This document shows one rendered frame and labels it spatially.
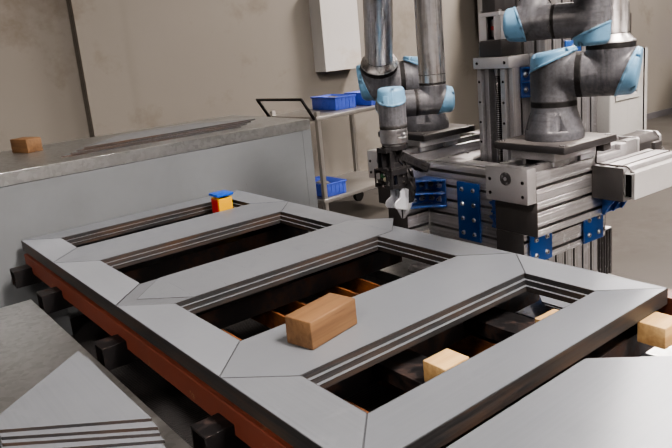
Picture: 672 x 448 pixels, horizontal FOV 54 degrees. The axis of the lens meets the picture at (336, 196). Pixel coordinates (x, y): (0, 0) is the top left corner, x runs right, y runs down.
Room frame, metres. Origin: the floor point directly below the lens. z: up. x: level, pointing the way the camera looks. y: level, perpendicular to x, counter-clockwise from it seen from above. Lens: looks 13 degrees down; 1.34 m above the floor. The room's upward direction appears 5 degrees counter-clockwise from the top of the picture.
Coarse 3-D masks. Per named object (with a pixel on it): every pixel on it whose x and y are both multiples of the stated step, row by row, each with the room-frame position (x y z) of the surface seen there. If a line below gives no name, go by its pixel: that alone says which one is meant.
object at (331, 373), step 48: (96, 240) 1.95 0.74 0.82; (192, 240) 1.78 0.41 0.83; (384, 240) 1.60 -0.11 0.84; (144, 288) 1.39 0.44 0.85; (240, 288) 1.36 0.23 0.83; (528, 288) 1.24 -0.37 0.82; (576, 288) 1.17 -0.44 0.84; (144, 336) 1.19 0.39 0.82; (432, 336) 1.08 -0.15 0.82; (528, 384) 0.87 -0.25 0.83; (288, 432) 0.80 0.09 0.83; (432, 432) 0.75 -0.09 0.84
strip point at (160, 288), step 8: (160, 280) 1.43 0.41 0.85; (152, 288) 1.38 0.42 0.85; (160, 288) 1.38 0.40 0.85; (168, 288) 1.37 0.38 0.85; (176, 288) 1.37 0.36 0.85; (144, 296) 1.33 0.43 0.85; (152, 296) 1.33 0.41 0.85; (160, 296) 1.33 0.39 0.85; (168, 296) 1.32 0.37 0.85; (176, 296) 1.32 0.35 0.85; (184, 296) 1.31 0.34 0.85; (192, 296) 1.31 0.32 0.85
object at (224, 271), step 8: (208, 264) 1.51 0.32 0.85; (216, 264) 1.51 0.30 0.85; (224, 264) 1.50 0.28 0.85; (232, 264) 1.50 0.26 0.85; (208, 272) 1.45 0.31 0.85; (216, 272) 1.45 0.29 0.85; (224, 272) 1.44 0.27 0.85; (232, 272) 1.44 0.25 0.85; (240, 272) 1.43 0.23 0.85; (248, 272) 1.43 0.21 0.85; (224, 280) 1.39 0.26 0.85; (232, 280) 1.38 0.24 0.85; (240, 280) 1.38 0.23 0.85
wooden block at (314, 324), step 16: (320, 304) 1.08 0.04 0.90; (336, 304) 1.07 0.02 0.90; (352, 304) 1.09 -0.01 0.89; (288, 320) 1.04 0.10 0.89; (304, 320) 1.01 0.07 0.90; (320, 320) 1.02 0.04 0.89; (336, 320) 1.05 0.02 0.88; (352, 320) 1.08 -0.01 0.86; (288, 336) 1.04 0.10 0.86; (304, 336) 1.01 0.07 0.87; (320, 336) 1.02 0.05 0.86
